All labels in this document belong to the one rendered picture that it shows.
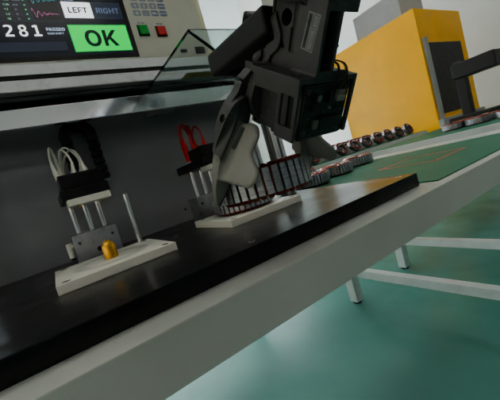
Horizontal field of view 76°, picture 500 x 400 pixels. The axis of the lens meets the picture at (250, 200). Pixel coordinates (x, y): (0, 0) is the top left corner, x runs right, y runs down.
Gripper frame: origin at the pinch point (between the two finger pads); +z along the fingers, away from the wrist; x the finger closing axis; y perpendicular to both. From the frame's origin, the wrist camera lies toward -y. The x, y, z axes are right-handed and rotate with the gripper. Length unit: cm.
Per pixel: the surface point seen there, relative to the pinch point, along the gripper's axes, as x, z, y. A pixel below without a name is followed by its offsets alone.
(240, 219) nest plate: 2.8, 11.0, -7.4
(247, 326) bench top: -10.2, 6.0, 11.4
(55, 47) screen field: -11.8, -8.9, -45.3
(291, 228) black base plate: 0.9, 3.7, 4.9
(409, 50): 333, 21, -166
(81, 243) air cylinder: -18.1, 19.3, -25.5
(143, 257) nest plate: -13.0, 11.1, -7.5
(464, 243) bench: 146, 81, -5
